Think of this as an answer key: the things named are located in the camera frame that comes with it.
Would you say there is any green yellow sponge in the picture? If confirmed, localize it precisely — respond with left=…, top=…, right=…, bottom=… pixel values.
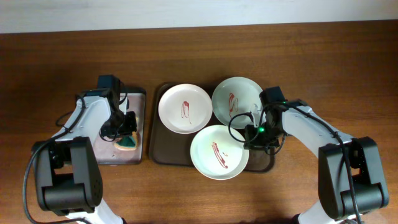
left=114, top=118, right=137, bottom=151

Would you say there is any pale green plate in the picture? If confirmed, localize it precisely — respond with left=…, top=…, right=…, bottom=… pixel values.
left=211, top=77, right=262, bottom=129

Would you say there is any white plate front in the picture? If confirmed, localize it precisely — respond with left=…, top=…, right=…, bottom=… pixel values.
left=190, top=125, right=249, bottom=180

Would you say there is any white plate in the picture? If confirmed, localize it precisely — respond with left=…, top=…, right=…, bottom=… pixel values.
left=190, top=125, right=249, bottom=180
left=158, top=84, right=213, bottom=134

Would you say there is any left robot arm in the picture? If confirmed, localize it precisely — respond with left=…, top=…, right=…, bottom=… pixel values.
left=24, top=75, right=136, bottom=223

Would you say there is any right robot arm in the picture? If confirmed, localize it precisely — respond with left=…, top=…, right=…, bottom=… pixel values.
left=244, top=86, right=389, bottom=223

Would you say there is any small black tray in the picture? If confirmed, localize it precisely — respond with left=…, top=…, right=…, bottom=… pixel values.
left=93, top=87, right=146, bottom=166

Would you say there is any large brown tray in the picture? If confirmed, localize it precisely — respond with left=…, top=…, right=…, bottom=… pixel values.
left=149, top=83, right=275, bottom=173

